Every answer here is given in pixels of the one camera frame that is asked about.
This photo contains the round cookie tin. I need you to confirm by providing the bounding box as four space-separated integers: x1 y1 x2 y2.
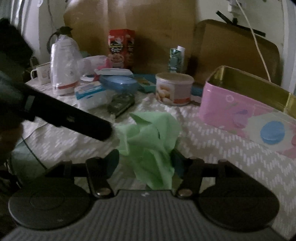
156 72 194 106

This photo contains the chevron patterned tablecloth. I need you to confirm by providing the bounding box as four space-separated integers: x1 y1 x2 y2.
11 92 295 239

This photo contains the green soft cloth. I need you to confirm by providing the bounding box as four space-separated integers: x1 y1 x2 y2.
116 111 181 190

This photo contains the red cereal box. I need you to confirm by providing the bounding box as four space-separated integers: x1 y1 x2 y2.
108 29 135 69

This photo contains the white blue tissue pack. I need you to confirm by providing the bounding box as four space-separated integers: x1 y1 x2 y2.
74 81 109 110

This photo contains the thermos in plastic bag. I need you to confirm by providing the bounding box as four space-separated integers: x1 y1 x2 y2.
47 26 82 96

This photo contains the white plastic bag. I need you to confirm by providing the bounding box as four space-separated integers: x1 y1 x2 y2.
77 55 112 76

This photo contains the brown mesh chair back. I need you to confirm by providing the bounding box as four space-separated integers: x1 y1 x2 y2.
186 20 281 85

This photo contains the brown cardboard sheet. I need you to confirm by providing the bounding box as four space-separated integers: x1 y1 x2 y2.
63 0 197 75

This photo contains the wet wipes packet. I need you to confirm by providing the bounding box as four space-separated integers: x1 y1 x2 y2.
94 68 133 76

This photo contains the pink macaron tin box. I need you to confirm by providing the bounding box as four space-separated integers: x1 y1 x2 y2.
199 66 295 159

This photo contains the blue plastic case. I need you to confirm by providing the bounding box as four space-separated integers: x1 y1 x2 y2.
99 75 139 93

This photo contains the white power cable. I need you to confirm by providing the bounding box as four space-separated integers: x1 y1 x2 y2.
233 0 272 82

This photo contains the black car key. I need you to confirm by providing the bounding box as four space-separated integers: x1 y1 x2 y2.
107 93 135 118

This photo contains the white enamel mug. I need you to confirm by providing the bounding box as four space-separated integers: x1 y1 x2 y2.
30 62 51 85

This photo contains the green drink carton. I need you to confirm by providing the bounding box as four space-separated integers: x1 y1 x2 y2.
168 46 185 73

